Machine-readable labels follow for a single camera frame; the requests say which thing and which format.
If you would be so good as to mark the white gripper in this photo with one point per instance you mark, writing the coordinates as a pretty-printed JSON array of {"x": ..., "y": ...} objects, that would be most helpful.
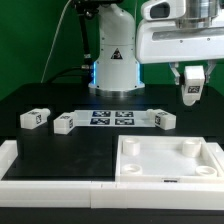
[{"x": 181, "y": 30}]

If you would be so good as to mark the white square table top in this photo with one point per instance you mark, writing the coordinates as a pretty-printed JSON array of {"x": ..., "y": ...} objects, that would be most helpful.
[{"x": 168, "y": 159}]

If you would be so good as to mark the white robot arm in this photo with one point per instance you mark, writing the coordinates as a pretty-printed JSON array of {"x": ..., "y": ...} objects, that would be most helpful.
[{"x": 116, "y": 71}]

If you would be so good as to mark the white sheet with fiducial markers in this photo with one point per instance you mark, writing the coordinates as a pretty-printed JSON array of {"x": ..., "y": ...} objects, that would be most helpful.
[{"x": 112, "y": 118}]

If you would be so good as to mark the white U-shaped fence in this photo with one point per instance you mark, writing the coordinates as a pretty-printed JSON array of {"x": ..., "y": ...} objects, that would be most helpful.
[{"x": 100, "y": 194}]

